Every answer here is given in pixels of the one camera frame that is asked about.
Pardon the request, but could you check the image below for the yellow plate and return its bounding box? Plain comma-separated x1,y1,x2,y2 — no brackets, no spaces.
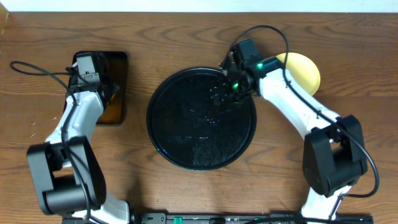
276,52,321,95

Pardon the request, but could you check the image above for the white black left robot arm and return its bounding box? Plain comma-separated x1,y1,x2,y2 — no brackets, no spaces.
27,73,131,223

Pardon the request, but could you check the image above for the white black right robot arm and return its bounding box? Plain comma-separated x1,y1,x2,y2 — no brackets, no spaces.
215,53,368,223

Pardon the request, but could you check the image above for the black rectangular water tray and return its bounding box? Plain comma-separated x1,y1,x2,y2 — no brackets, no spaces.
67,51,129,126

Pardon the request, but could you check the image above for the black round serving tray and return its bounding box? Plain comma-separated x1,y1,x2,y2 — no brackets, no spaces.
146,67,257,171

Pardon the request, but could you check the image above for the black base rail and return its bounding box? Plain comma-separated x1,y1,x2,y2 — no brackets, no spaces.
61,212,374,224

